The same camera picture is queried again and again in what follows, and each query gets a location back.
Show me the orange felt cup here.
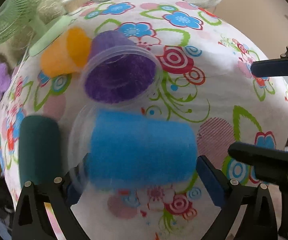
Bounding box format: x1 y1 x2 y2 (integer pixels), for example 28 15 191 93
40 27 92 77

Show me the floral tablecloth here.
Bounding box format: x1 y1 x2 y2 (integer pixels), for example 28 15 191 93
0 0 288 239

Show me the cotton swab container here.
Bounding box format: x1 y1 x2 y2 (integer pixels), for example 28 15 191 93
61 0 82 15

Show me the dark green felt cup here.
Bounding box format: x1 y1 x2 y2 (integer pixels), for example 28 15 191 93
19 115 64 186

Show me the green desk fan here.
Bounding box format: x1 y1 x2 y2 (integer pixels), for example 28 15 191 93
0 0 73 56

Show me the blue felt cup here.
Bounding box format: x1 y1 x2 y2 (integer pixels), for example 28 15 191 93
67 105 198 193

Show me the purple felt cup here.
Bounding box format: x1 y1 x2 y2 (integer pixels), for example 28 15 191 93
80 30 163 105

